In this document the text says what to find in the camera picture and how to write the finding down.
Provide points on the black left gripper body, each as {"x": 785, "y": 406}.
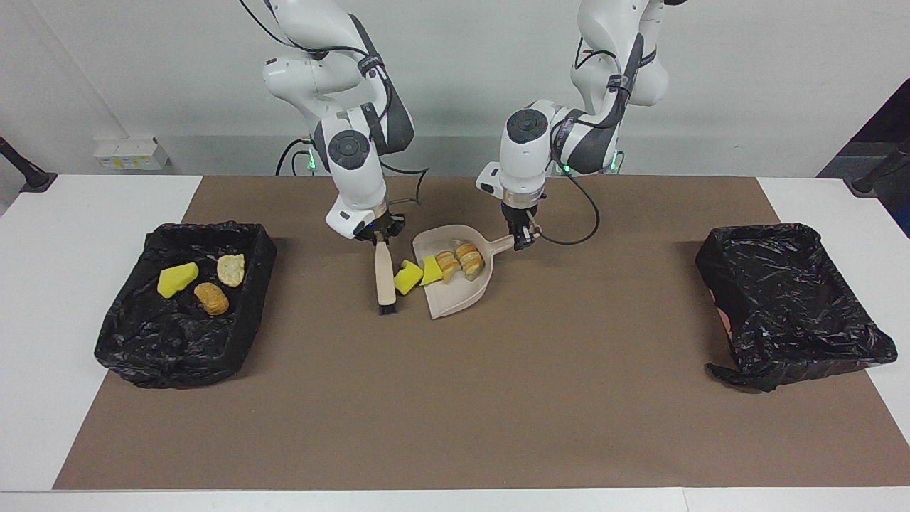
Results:
{"x": 522, "y": 213}

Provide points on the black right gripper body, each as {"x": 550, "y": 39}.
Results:
{"x": 387, "y": 224}

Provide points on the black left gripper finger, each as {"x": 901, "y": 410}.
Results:
{"x": 519, "y": 238}
{"x": 532, "y": 231}

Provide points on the beige hand brush black bristles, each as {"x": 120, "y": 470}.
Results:
{"x": 384, "y": 277}

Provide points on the notched yellow sponge chunk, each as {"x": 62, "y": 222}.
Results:
{"x": 408, "y": 279}

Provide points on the small yellow sponge wedge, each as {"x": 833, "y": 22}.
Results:
{"x": 431, "y": 272}

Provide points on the striped croissant piece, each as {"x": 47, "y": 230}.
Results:
{"x": 448, "y": 267}
{"x": 470, "y": 261}

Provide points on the beige plastic dustpan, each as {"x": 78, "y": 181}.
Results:
{"x": 455, "y": 299}

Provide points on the pale bread piece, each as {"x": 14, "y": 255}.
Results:
{"x": 231, "y": 270}

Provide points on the brown oval bread roll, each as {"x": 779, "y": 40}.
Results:
{"x": 211, "y": 299}

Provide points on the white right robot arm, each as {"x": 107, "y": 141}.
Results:
{"x": 355, "y": 171}

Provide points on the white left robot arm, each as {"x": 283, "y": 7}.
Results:
{"x": 526, "y": 149}

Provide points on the black bag lined pink bin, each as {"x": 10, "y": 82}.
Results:
{"x": 789, "y": 306}

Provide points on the brown paper table mat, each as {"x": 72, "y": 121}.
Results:
{"x": 455, "y": 427}

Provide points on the white wall socket box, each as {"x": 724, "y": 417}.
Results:
{"x": 131, "y": 153}

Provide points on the black camera stand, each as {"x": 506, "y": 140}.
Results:
{"x": 14, "y": 153}
{"x": 881, "y": 171}

